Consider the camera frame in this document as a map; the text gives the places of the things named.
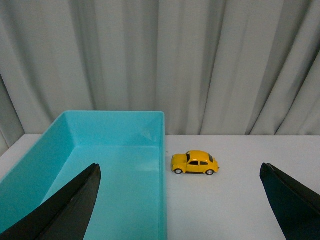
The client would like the turquoise plastic storage bin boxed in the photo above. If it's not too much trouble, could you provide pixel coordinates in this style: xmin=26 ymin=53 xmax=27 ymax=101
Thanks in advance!
xmin=0 ymin=111 xmax=168 ymax=240

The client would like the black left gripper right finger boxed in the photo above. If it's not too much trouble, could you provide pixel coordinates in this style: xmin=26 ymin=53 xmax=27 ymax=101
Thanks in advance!
xmin=259 ymin=163 xmax=320 ymax=240

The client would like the yellow beetle toy car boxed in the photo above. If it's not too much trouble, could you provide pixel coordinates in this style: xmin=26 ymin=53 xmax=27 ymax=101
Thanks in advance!
xmin=170 ymin=150 xmax=220 ymax=176

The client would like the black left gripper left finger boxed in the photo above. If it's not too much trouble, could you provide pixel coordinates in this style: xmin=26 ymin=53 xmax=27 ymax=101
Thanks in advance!
xmin=0 ymin=163 xmax=102 ymax=240

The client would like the grey pleated curtain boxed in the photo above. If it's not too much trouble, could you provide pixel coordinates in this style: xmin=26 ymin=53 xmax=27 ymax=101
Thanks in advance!
xmin=0 ymin=0 xmax=320 ymax=153

